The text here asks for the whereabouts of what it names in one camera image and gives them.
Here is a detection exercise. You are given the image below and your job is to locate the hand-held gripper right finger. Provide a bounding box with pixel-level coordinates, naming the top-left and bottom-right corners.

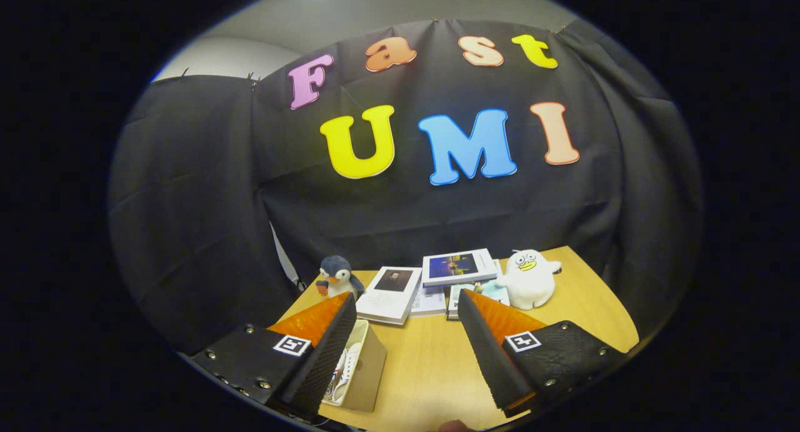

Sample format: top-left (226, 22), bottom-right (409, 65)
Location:
top-left (457, 289), bottom-right (629, 418)

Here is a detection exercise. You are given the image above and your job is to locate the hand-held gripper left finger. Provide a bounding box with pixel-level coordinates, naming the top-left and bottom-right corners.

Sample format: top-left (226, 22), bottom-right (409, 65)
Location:
top-left (191, 293), bottom-right (358, 420)

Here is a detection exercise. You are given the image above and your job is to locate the beige fabric storage box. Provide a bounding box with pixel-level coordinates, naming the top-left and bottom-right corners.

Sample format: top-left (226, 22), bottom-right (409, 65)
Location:
top-left (322, 319), bottom-right (388, 413)

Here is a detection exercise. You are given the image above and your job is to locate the thick book with teal cover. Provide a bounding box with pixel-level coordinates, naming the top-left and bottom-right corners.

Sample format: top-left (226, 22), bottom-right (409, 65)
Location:
top-left (447, 281), bottom-right (510, 314)

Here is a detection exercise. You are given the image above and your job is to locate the thin white book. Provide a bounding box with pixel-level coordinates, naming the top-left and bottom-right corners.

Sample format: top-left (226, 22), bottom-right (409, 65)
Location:
top-left (409, 285), bottom-right (448, 317)

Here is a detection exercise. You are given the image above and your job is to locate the white duck plush toy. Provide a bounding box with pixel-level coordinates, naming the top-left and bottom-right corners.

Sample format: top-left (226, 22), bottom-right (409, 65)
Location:
top-left (496, 249), bottom-right (562, 311)

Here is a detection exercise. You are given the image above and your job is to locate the grey penguin plush toy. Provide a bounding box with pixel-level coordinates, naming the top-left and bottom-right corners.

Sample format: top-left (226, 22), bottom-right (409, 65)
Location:
top-left (316, 255), bottom-right (365, 300)

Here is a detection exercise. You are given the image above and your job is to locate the white book with dark portrait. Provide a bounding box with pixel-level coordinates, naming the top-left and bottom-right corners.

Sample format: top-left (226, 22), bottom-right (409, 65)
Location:
top-left (355, 266), bottom-right (423, 326)

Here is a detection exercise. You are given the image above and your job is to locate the book with dark blue cover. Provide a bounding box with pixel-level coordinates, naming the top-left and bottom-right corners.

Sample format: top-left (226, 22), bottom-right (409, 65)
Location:
top-left (422, 249), bottom-right (499, 288)

